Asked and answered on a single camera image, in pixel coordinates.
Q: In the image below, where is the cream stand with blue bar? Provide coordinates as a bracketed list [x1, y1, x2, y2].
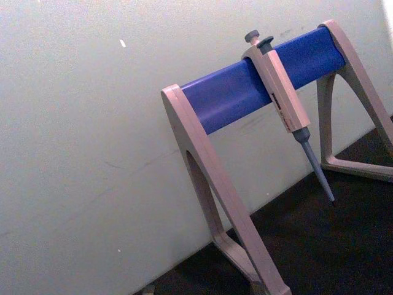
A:
[160, 19, 393, 295]

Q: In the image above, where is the cream pipette with grey tip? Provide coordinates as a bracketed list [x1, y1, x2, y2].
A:
[241, 29, 337, 208]

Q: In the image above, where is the black table cloth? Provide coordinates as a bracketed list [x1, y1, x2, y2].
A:
[134, 115, 393, 295]

